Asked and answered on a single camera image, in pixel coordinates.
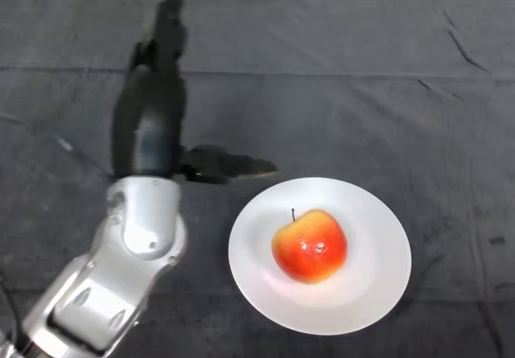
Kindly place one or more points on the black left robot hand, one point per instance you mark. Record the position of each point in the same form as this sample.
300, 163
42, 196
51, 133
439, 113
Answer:
159, 124

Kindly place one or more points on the red yellow apple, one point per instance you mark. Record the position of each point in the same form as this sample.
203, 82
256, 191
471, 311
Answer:
310, 247

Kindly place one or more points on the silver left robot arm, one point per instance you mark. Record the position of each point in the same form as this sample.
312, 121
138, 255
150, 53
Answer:
116, 261

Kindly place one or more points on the white round plate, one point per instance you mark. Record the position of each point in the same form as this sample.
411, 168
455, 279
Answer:
362, 293

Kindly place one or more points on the black cloth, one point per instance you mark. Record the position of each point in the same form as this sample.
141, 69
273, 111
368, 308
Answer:
322, 92

